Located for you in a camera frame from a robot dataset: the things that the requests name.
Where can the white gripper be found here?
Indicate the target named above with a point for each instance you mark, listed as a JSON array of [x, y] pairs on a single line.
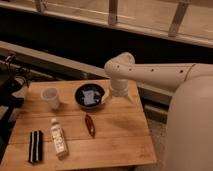
[[118, 88]]

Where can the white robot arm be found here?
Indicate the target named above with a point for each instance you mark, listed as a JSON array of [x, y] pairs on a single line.
[[187, 88]]

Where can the pale blue item in bowl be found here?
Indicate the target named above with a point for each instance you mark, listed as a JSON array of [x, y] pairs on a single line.
[[91, 97]]

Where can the black round bowl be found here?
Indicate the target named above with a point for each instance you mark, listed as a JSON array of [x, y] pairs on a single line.
[[89, 86]]

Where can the translucent plastic cup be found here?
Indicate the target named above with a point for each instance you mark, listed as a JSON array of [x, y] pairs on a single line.
[[51, 96]]

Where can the small clear plastic bottle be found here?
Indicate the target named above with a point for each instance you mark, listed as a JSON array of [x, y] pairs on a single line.
[[58, 139]]

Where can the black white striped cloth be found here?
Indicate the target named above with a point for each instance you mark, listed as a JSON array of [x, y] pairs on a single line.
[[35, 147]]

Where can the black equipment at left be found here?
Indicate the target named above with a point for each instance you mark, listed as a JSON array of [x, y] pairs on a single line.
[[13, 89]]

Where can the metal rail bracket centre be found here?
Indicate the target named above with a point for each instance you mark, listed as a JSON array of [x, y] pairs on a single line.
[[112, 12]]

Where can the metal rail bracket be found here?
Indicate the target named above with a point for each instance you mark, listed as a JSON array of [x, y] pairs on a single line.
[[40, 6], [178, 17], [112, 12]]

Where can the metal rail bracket left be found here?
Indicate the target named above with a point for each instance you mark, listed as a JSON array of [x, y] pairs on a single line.
[[40, 6]]

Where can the metal rail bracket right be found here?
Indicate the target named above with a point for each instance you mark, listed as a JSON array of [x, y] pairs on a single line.
[[178, 17]]

